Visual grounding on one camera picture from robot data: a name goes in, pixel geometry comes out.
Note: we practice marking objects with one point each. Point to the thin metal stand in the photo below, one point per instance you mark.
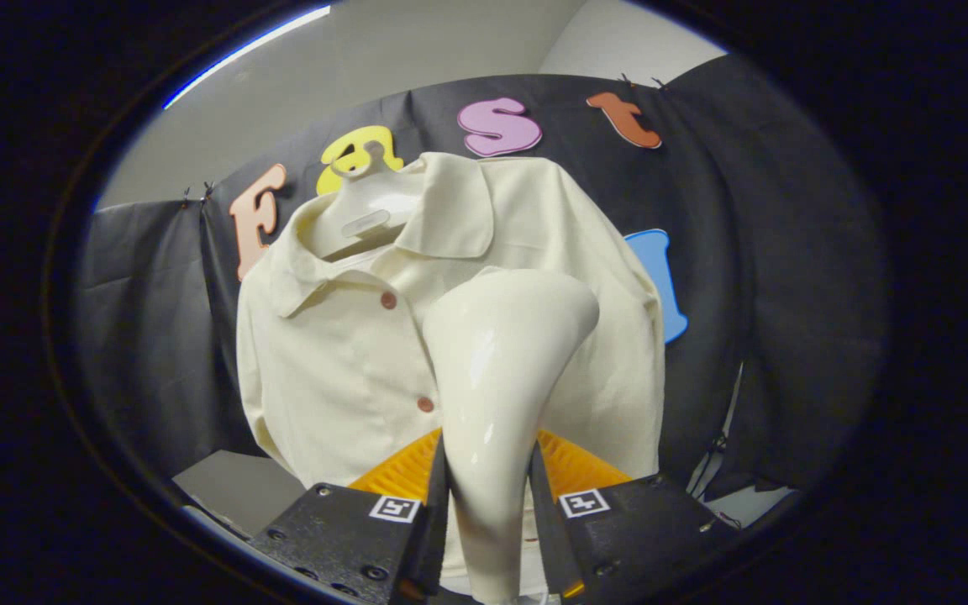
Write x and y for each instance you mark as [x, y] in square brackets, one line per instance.
[715, 449]

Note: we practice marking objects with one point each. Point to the white garment steamer head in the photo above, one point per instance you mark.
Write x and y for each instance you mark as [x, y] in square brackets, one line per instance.
[501, 378]

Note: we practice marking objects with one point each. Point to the grey drawer cabinet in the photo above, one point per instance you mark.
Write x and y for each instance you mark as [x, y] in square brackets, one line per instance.
[232, 491]

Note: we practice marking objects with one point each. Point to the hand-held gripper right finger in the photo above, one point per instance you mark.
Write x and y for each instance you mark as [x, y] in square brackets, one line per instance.
[544, 521]

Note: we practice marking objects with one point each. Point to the cream button-up shirt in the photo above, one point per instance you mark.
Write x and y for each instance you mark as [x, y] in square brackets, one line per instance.
[333, 378]

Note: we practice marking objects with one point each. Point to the black backdrop cloth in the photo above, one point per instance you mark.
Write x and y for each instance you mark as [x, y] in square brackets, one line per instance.
[770, 294]

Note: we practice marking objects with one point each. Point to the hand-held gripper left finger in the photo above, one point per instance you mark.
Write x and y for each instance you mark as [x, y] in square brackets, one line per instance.
[435, 521]

